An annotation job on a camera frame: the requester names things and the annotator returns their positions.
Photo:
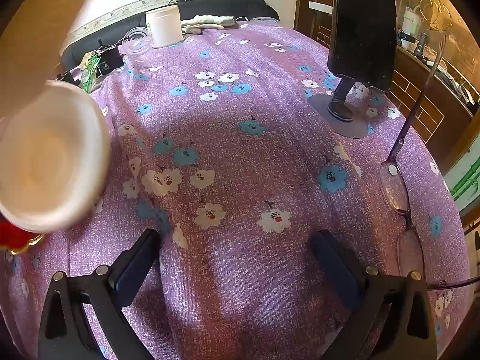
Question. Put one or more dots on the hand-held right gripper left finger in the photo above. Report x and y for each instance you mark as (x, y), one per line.
(131, 270)

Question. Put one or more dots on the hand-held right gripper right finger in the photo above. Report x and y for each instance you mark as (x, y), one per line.
(333, 262)

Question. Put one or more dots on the red plate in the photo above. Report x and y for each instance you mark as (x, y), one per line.
(15, 238)

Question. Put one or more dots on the white foam bowl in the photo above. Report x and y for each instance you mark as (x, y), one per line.
(48, 157)

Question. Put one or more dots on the purple floral tablecloth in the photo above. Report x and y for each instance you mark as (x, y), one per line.
(240, 165)

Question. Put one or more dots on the black tablet stand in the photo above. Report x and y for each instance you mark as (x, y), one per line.
(341, 114)

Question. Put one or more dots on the green snack packet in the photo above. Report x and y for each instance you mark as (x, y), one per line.
(89, 73)

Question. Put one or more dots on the black power adapter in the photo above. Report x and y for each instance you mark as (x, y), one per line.
(109, 62)

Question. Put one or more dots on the clear glass bowl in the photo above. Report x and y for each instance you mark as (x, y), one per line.
(137, 45)

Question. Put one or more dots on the white plastic jar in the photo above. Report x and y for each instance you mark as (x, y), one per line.
(165, 26)

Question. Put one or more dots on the white cloth gloves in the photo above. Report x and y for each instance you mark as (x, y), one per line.
(208, 22)

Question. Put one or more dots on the black leather sofa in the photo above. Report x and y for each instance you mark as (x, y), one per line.
(210, 7)

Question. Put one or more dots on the purple frame eyeglasses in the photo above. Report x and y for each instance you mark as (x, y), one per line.
(395, 191)

